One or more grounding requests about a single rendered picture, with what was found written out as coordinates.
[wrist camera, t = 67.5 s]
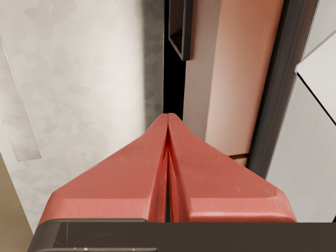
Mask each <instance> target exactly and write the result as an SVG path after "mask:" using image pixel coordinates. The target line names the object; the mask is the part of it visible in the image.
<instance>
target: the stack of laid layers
mask: <svg viewBox="0 0 336 252"><path fill-rule="evenodd" d="M317 1H318V0H284V5H283V9H282V13H281V17H280V22H279V26H278V30H277V35H276V39H275V43H274V47H273V52H272V56H271V60H270V64H269V69H268V73H267V77H266V82H265V86H264V90H263V94H262V99H261V103H260V107H259V112H258V116H257V120H256V124H255V129H254V133H253V137H252V141H251V146H250V150H249V153H246V156H247V157H248V159H247V163H246V168H247V169H249V170H250V171H252V172H253V173H255V174H257V175H258V176H260V177H261V178H263V179H264V180H265V178H266V175H267V171H268V168H269V164H270V161H271V158H272V154H273V151H274V147H275V144H276V141H277V137H278V134H279V130H280V127H281V124H282V120H283V117H284V113H285V110H286V107H287V103H288V100H289V96H290V93H291V90H292V86H293V83H294V79H295V76H296V73H295V72H294V69H295V65H296V64H297V63H298V62H299V61H300V59H301V56H302V52H303V49H304V45H305V42H306V39H307V35H308V32H309V28H310V25H311V22H312V18H313V15H314V11H315V8H316V5H317Z"/></svg>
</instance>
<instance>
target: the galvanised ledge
mask: <svg viewBox="0 0 336 252"><path fill-rule="evenodd" d="M164 28H165V0H0V35H1V38H2V41H3V44H4V47H5V50H6V53H7V56H8V59H9V62H10V65H11V68H12V71H13V74H14V77H15V80H16V83H17V86H18V90H19V93H20V96H21V99H22V102H23V105H24V108H25V111H26V114H27V117H28V120H29V123H30V126H31V129H32V132H33V135H34V138H35V141H36V144H37V147H38V150H39V153H40V156H41V159H34V160H27V161H20V162H18V161H17V159H16V156H15V154H14V151H13V149H12V146H11V144H10V141H9V139H8V136H7V134H6V131H5V129H4V126H3V124H2V121H1V118H0V153H1V155H2V158H3V160H4V163H5V165H6V168H7V170H8V173H9V175H10V178H11V180H12V183H13V185H14V188H15V190H16V193H17V195H18V198H19V200H20V203H21V205H22V208H23V210H24V213H25V215H26V218H27V220H28V223H29V225H30V228H31V230H32V233H33V235H34V234H35V231H36V229H37V226H38V224H39V221H40V219H41V216H42V214H43V211H44V209H45V207H46V204H47V202H48V199H49V198H50V196H51V194H52V193H53V192H54V191H55V190H57V189H59V188H60V187H62V186H63V185H65V184H66V183H68V182H70V181H71V180H73V179H74V178H76V177H77V176H79V175H81V174H82V173H84V172H85V171H87V170H88V169H90V168H92V167H93V166H95V165H96V164H98V163H99V162H101V161H103V160H104V159H106V158H107V157H109V156H110V155H112V154H114V153H115V152H117V151H118V150H120V149H121V148H123V147H125V146H126V145H128V144H129V143H131V142H132V141H134V140H136V139H137V138H139V137H140V136H141V135H142V134H143V133H144V132H145V131H146V130H147V129H148V128H149V127H150V125H151V124H152V123H153V122H154V121H155V120H156V119H157V118H158V116H159V115H160V114H163V105H164Z"/></svg>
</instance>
